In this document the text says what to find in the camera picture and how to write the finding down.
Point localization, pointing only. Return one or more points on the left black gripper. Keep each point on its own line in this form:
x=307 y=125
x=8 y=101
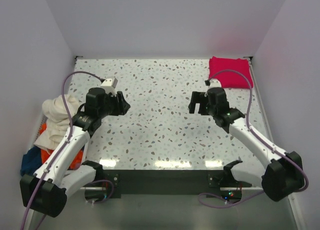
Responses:
x=119 y=104

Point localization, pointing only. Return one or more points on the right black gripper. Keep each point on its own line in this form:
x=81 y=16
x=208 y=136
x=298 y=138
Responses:
x=200 y=105

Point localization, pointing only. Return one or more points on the magenta t shirt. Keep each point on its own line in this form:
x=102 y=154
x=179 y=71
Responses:
x=231 y=73

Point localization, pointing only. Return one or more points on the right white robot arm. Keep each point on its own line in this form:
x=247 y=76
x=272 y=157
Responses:
x=284 y=172

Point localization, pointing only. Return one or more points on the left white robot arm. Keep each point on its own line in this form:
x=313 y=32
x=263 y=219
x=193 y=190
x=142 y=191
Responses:
x=48 y=189

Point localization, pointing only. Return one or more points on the cream t shirt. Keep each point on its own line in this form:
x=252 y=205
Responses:
x=54 y=107

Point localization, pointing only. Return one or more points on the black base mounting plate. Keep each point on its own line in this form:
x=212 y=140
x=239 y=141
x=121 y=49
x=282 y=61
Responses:
x=163 y=182

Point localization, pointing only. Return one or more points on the orange t shirt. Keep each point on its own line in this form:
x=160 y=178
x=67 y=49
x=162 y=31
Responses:
x=45 y=154

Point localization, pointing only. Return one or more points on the blue t shirt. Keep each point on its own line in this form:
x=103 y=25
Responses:
x=31 y=161

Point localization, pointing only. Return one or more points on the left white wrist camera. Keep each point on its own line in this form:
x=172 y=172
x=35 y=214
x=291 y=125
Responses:
x=109 y=85

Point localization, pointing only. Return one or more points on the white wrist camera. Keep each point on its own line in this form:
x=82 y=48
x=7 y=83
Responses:
x=109 y=85
x=213 y=83

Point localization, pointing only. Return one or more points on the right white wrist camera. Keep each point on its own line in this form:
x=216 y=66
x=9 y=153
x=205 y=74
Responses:
x=213 y=83

